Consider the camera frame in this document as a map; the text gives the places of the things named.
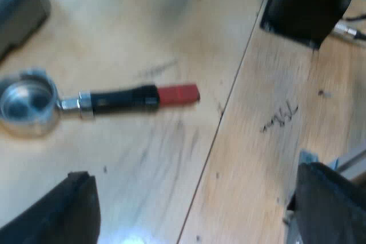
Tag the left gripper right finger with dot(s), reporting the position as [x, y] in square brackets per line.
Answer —
[328, 207]

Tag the steel espresso machine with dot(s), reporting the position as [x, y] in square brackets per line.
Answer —
[17, 12]

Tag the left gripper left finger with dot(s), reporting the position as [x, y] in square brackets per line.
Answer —
[57, 215]

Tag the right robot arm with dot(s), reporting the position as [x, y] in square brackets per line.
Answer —
[306, 4]

